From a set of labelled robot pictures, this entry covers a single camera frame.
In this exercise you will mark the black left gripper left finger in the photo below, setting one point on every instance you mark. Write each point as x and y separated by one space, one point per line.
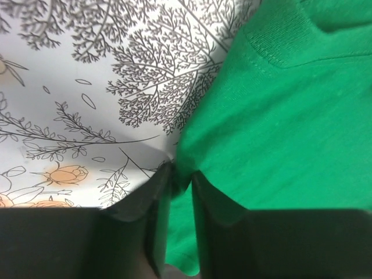
126 240

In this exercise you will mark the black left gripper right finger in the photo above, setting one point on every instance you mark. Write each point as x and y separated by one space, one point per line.
235 242

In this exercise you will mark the green t shirt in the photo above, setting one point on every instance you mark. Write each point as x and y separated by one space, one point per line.
286 124

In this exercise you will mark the floral patterned table mat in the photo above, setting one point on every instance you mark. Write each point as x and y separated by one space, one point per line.
94 94

